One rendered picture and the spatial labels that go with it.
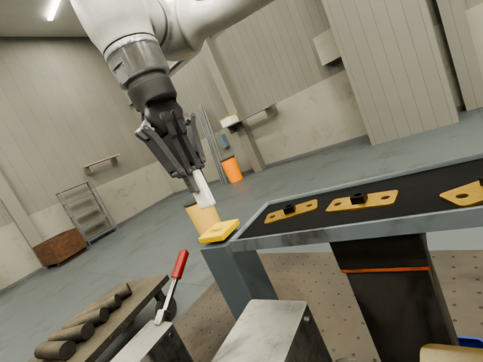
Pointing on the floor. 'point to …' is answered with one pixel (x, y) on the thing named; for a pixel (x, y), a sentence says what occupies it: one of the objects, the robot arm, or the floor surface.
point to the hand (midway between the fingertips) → (200, 189)
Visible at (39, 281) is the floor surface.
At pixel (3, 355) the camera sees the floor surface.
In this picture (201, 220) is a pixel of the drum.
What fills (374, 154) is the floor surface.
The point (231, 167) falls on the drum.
